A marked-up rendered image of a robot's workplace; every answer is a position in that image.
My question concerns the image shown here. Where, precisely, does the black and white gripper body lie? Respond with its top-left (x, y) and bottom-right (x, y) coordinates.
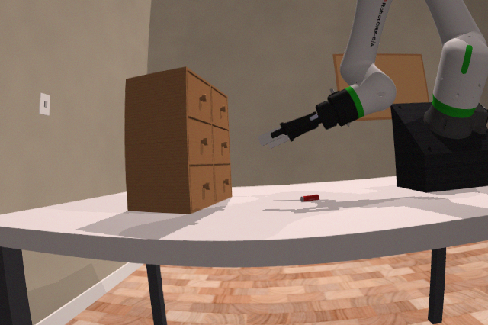
top-left (315, 101), bottom-right (337, 130)

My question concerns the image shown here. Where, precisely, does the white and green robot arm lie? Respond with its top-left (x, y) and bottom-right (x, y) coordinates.
top-left (327, 0), bottom-right (488, 139)

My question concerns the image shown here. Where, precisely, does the brown wooden drawer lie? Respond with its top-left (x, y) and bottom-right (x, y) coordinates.
top-left (212, 126), bottom-right (230, 162)
top-left (188, 118), bottom-right (213, 162)
top-left (189, 166), bottom-right (215, 210)
top-left (211, 88), bottom-right (228, 127)
top-left (214, 165), bottom-right (231, 201)
top-left (188, 72), bottom-right (211, 121)

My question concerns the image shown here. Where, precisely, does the brown wooden chest of drawers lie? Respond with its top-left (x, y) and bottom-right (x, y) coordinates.
top-left (124, 67), bottom-right (233, 214)

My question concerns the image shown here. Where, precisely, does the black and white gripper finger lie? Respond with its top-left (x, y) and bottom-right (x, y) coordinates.
top-left (268, 125), bottom-right (319, 149)
top-left (258, 112), bottom-right (319, 146)

